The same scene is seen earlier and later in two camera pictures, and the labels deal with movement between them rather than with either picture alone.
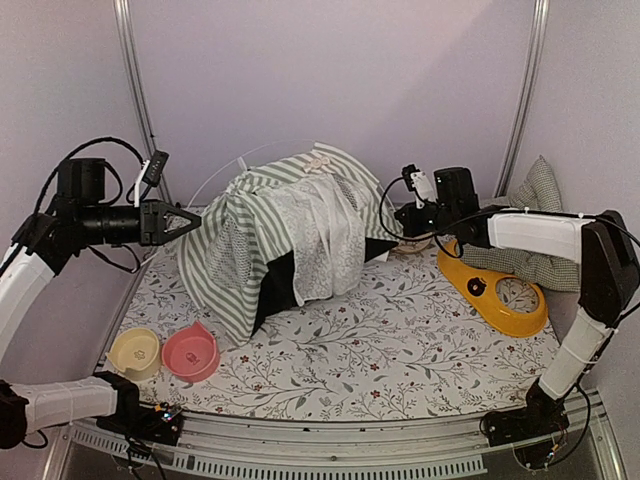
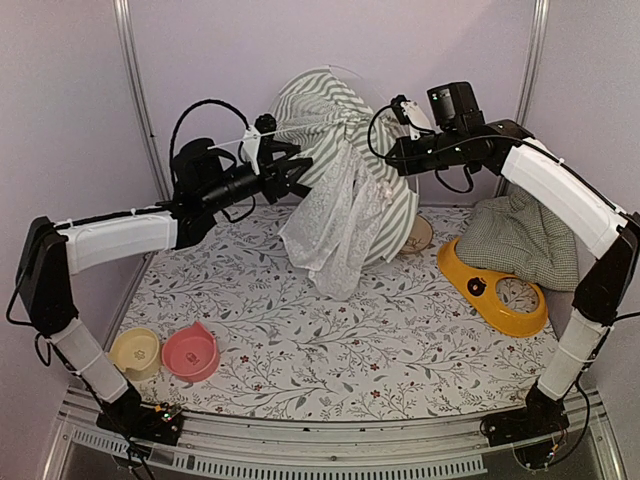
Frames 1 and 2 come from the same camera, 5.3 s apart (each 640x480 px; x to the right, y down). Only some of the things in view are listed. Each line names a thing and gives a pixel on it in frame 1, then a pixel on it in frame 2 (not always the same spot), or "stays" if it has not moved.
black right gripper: (413, 227) → (408, 164)
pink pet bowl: (191, 354) stays
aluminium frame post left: (131, 58) stays
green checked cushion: (536, 189) stays
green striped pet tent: (296, 230) → (357, 208)
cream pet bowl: (135, 352) stays
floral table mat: (401, 347) stays
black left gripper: (153, 215) → (278, 181)
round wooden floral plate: (412, 246) stays
